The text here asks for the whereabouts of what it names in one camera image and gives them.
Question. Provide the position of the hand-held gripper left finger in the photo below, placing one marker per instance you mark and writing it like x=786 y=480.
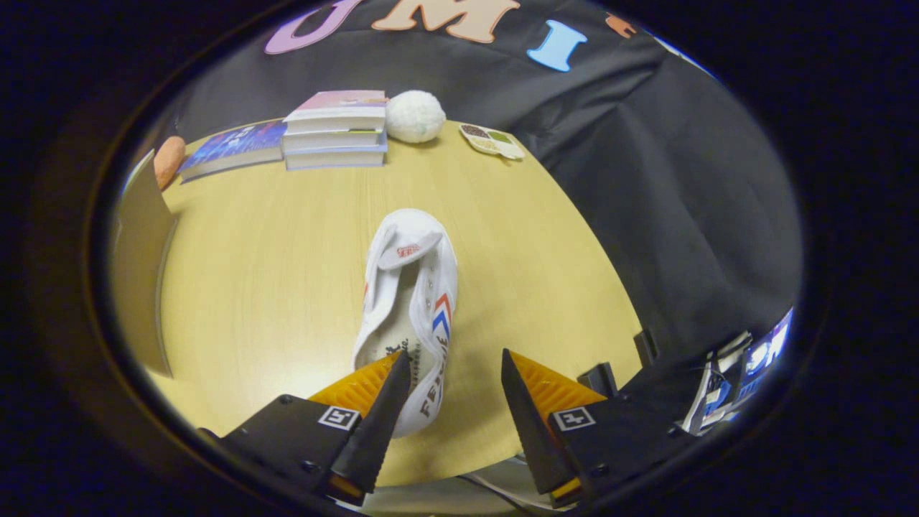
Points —
x=380 y=424

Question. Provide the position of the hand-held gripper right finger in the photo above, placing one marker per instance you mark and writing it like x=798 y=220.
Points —
x=528 y=424

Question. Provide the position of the white canvas shoe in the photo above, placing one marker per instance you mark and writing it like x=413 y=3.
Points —
x=416 y=287

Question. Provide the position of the beige fabric storage box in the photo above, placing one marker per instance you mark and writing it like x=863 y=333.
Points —
x=140 y=273

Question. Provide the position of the lit screen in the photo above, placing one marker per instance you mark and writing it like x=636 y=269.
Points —
x=768 y=348

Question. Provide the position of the blue-edged book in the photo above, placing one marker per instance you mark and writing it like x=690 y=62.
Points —
x=334 y=159

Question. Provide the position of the small compartment palette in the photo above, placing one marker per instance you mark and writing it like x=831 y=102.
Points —
x=492 y=141

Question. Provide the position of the white book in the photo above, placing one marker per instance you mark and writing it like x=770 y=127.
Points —
x=334 y=141

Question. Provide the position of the white fluffy ball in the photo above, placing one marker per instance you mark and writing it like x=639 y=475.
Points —
x=415 y=116

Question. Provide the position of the dark blue book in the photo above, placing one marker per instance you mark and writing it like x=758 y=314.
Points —
x=230 y=147

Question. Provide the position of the pink cover book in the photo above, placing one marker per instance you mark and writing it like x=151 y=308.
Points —
x=337 y=108

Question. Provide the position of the orange fluffy ball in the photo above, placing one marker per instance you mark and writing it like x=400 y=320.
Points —
x=169 y=161

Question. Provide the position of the black bracket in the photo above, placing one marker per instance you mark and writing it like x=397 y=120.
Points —
x=597 y=379
x=645 y=347

